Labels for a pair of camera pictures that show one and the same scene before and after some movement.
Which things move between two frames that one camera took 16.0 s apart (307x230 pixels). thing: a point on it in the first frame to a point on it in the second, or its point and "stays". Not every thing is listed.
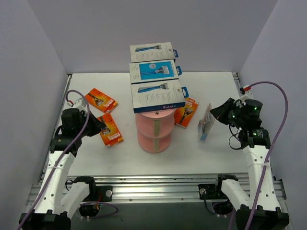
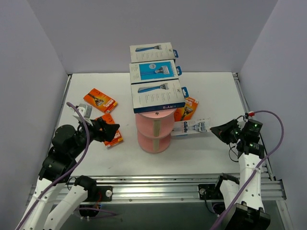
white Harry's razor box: (152, 52) stays
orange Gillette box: (100, 100) stays
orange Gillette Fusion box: (112, 136) stays
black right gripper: (227, 114) to (232, 132)
